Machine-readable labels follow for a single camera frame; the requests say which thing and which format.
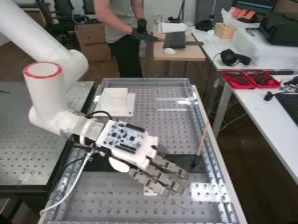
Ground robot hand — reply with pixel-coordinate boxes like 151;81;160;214
95;119;191;198

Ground thin stick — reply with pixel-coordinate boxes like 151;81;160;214
191;123;213;169

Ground small white box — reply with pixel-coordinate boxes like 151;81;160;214
95;86;137;118

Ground clear box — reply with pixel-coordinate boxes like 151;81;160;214
42;77;248;224

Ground white desk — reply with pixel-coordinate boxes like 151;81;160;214
192;27;298;80
212;74;298;186

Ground wooden desk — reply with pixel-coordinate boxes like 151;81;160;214
152;31;208;80

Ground red tray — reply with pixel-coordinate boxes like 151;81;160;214
245;69;282;90
220;70;258;91

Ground small black device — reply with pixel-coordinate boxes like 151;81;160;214
262;91;276;102

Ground black keyboard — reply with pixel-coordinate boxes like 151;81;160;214
163;31;188;50
274;92;298;127

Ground cardboard box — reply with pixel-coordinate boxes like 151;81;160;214
74;22;113;63

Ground black headphones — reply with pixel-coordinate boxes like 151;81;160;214
220;48;253;67

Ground person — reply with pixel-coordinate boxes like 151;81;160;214
93;0;163;80

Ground small wooden box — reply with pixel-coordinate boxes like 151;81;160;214
215;22;237;41

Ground black chair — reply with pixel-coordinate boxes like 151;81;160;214
35;0;77;35

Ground black printer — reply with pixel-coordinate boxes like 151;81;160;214
258;12;298;47

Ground black cable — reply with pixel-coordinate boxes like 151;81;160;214
84;110;115;121
62;155;89;172

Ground white cable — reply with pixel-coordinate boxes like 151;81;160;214
39;143;99;217

